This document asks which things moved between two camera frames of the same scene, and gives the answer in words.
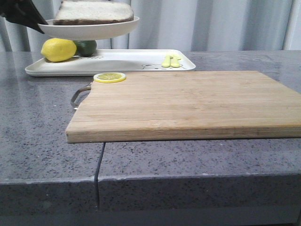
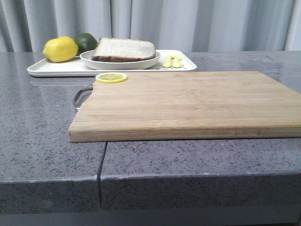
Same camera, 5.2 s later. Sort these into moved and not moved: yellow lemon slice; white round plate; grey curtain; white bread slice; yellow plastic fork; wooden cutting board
Moved: white bread slice; white round plate
Not moved: grey curtain; wooden cutting board; yellow plastic fork; yellow lemon slice
